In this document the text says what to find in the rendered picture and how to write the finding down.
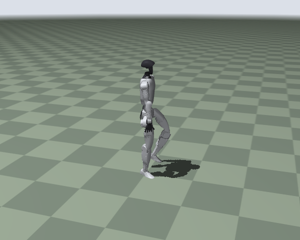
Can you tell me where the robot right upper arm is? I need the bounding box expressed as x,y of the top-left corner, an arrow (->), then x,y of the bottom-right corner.
140,81 -> 153,106

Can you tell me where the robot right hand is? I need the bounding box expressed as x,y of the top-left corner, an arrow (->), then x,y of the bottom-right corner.
144,119 -> 155,133

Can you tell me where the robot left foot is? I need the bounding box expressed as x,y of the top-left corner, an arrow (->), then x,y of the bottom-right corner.
150,153 -> 162,163

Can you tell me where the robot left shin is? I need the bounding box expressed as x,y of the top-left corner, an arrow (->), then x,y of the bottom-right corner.
152,134 -> 171,157

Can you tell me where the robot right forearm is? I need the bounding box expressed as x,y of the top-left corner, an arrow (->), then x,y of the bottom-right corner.
145,101 -> 152,124

